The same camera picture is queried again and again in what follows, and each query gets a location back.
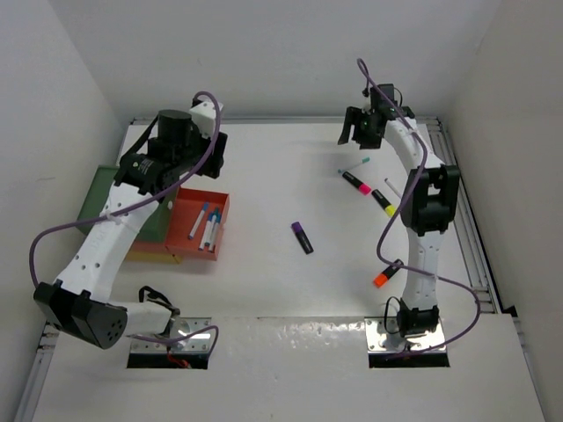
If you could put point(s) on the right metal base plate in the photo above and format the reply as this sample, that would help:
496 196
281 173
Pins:
382 340

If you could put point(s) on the violet fineliner pen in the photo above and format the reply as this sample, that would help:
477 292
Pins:
393 188

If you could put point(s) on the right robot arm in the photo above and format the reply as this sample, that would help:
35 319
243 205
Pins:
428 203

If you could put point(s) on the lavender fineliner pen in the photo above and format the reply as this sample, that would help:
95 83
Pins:
198 221

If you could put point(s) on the teal fineliner pen top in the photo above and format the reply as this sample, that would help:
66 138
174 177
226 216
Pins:
354 165

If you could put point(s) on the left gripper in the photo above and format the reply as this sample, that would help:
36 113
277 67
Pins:
215 160

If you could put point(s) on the metal base plate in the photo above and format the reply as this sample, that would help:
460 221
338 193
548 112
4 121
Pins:
186 335
382 340

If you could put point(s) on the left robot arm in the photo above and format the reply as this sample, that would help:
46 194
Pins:
175 146

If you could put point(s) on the pink highlighter marker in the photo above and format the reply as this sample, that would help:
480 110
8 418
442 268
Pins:
360 186

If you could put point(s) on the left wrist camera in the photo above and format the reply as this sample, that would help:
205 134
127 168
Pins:
203 114

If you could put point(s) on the coral drawer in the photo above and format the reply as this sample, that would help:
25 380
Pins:
190 226

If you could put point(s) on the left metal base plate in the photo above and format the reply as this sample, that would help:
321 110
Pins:
186 335

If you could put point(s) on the purple highlighter marker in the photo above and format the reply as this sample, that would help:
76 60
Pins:
302 238

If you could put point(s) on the orange highlighter marker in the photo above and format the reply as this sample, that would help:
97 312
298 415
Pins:
387 273

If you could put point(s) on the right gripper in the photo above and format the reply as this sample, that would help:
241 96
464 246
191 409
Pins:
354 117

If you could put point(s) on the yellow bottom drawer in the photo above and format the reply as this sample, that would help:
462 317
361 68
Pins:
153 257

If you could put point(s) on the yellow highlighter marker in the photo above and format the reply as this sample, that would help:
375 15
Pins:
383 202

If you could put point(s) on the light blue fineliner pen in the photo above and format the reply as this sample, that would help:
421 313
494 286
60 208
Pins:
214 232

